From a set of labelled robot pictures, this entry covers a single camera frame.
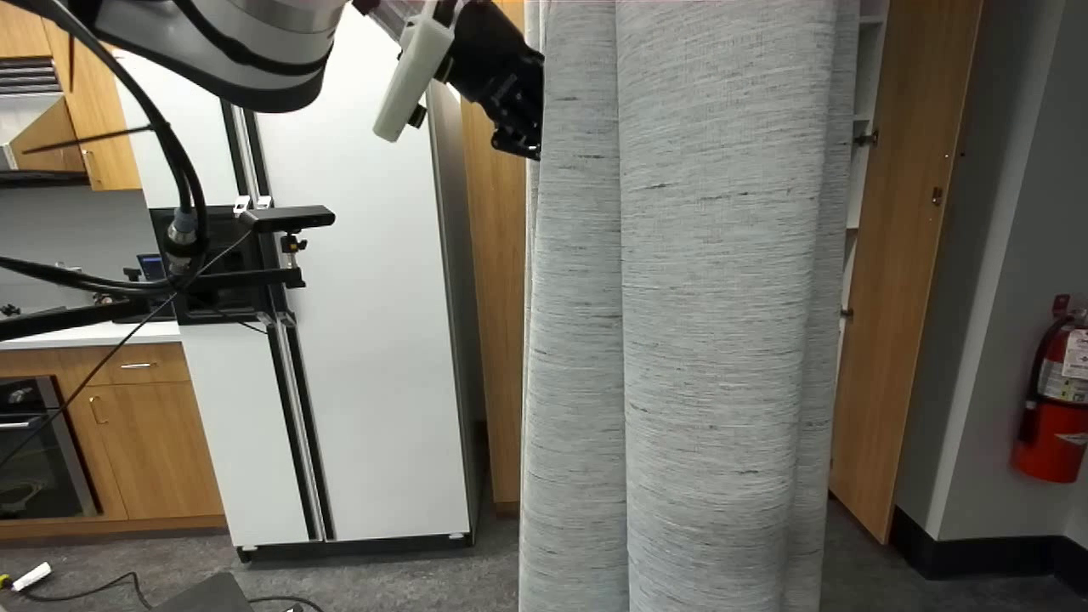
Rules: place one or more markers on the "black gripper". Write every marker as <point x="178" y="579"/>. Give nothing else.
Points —
<point x="497" y="70"/>

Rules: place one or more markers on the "light grey fabric curtain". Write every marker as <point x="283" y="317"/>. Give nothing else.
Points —
<point x="681" y="302"/>

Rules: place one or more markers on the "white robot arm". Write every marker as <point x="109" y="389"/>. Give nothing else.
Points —
<point x="273" y="56"/>

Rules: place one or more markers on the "white refrigerator black stripes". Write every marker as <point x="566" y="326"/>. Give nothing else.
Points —
<point x="340" y="415"/>

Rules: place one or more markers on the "wooden upper kitchen cabinet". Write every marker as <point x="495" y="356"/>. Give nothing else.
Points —
<point x="63" y="107"/>

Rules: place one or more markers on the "wooden cabinet door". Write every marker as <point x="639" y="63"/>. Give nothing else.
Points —
<point x="913" y="145"/>

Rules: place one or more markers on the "wooden kitchen base cabinet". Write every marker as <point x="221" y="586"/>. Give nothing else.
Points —
<point x="140" y="435"/>

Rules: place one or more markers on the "red fire extinguisher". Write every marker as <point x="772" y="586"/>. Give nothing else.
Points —
<point x="1056" y="412"/>

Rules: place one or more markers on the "white marker on floor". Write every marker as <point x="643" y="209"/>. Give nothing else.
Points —
<point x="35" y="574"/>

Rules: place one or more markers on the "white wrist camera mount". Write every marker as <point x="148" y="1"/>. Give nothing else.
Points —
<point x="422" y="45"/>

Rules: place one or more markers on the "black camera stand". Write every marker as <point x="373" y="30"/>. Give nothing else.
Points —
<point x="230" y="265"/>

